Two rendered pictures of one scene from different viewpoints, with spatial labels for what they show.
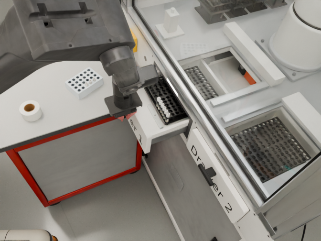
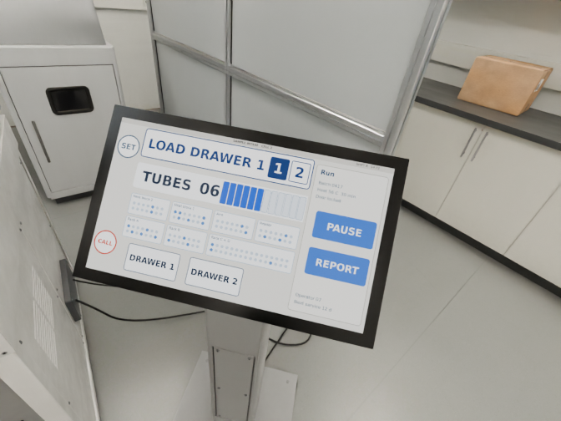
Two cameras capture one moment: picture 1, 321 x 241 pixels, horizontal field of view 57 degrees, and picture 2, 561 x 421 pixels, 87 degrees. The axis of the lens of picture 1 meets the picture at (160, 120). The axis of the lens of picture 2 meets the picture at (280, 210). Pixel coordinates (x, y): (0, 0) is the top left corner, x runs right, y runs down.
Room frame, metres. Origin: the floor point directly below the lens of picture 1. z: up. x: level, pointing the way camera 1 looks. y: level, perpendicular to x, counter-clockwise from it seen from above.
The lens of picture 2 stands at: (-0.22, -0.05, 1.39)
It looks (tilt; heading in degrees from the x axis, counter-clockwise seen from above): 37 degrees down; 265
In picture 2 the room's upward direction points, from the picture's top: 8 degrees clockwise
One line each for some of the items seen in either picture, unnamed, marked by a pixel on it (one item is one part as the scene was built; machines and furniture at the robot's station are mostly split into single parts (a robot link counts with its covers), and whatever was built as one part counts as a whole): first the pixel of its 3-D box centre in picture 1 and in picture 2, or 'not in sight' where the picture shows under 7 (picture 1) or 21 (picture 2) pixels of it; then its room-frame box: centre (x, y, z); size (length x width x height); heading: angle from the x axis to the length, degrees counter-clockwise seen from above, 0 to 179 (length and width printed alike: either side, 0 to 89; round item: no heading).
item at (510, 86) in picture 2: not in sight; (502, 83); (-1.81, -2.22, 1.04); 0.41 x 0.32 x 0.28; 131
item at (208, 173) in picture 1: (208, 173); not in sight; (0.39, -0.17, 0.91); 0.07 x 0.04 x 0.01; 34
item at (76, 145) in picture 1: (71, 117); not in sight; (0.84, 0.47, 0.38); 0.62 x 0.58 x 0.76; 34
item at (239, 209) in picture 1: (213, 174); not in sight; (0.41, -0.19, 0.87); 0.29 x 0.02 x 0.11; 34
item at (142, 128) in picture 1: (130, 111); not in sight; (0.59, 0.11, 0.87); 0.29 x 0.02 x 0.11; 34
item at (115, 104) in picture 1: (123, 97); not in sight; (0.54, 0.12, 1.01); 0.10 x 0.07 x 0.07; 123
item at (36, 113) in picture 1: (30, 111); not in sight; (0.58, 0.48, 0.78); 0.07 x 0.07 x 0.04
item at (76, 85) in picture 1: (84, 82); not in sight; (0.75, 0.33, 0.78); 0.12 x 0.08 x 0.04; 146
